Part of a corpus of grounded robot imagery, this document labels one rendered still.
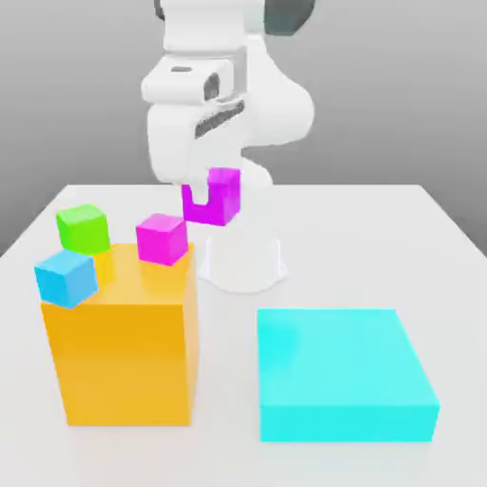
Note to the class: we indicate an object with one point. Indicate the large orange box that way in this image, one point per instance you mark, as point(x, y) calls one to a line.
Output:
point(121, 354)

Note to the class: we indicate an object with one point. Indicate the small green cube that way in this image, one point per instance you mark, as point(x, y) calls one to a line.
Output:
point(83, 228)

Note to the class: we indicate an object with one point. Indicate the large cyan box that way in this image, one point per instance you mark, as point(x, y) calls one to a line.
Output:
point(342, 365)

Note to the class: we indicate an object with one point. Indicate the small blue cube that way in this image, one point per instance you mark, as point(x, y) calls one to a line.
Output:
point(64, 279)

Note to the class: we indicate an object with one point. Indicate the small magenta cube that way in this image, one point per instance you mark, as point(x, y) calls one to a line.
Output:
point(159, 239)

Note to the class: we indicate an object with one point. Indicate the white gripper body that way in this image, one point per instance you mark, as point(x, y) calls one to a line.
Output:
point(171, 144)

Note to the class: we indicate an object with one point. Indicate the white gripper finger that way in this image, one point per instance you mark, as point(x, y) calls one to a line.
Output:
point(200, 192)

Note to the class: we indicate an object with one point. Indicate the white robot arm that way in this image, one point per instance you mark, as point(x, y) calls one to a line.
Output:
point(281, 110)

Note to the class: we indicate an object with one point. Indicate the small purple cube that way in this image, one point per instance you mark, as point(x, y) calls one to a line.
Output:
point(224, 201)

